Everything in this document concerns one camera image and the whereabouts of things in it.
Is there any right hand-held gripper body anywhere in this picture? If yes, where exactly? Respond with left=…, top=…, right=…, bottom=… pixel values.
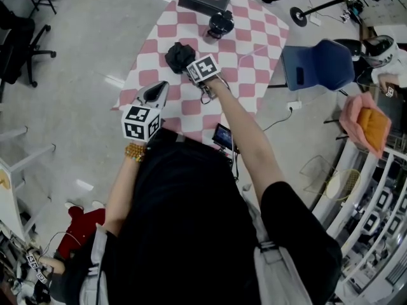
left=186, top=53, right=222, bottom=84

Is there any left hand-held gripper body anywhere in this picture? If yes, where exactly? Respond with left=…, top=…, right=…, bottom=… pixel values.
left=121, top=80, right=170, bottom=144

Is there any person's right forearm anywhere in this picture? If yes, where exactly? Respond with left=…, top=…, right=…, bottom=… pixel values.
left=205, top=76, right=289, bottom=203

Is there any person's left forearm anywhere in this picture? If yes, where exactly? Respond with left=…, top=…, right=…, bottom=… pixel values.
left=103, top=151, right=144, bottom=236

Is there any black round cup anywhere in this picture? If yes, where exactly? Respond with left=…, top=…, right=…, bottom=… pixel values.
left=207, top=11, right=235, bottom=40

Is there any table with pink checkered cloth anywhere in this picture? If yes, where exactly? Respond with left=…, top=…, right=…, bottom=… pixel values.
left=110, top=0, right=290, bottom=149

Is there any small black monitor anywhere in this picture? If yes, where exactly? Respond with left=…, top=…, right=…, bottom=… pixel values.
left=212, top=123, right=235, bottom=149

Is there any black round stand base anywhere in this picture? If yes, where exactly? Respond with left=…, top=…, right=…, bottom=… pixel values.
left=289, top=6, right=308, bottom=29

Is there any person's black shirt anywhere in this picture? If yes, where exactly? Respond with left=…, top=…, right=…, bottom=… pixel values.
left=63, top=128, right=343, bottom=305

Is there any blue chair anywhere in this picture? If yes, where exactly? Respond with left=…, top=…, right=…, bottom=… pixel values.
left=280, top=38, right=356, bottom=92

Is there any red cloth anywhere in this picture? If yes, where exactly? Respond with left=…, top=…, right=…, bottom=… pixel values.
left=56, top=205, right=106, bottom=261

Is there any black office chair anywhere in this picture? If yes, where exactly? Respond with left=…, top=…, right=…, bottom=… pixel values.
left=0, top=1, right=57, bottom=89

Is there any orange cushion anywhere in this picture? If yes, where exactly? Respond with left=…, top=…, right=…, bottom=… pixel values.
left=356, top=107, right=392, bottom=151

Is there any yellow badminton racket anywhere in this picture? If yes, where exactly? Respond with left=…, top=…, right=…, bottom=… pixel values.
left=300, top=155, right=362, bottom=202

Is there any white shelving rack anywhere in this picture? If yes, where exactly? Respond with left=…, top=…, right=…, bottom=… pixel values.
left=310, top=132, right=407, bottom=305

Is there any black strap loop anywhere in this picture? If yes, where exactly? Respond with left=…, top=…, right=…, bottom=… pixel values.
left=199, top=78, right=230, bottom=105

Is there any orange bead bracelet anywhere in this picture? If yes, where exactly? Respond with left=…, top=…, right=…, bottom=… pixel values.
left=124, top=142, right=148, bottom=163

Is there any white metal table frame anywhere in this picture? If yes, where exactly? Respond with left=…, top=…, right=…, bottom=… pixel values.
left=0, top=125, right=57, bottom=244

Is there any grey backpack strap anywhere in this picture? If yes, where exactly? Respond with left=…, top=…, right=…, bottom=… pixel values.
left=78, top=222, right=109, bottom=305
left=242, top=184, right=314, bottom=305

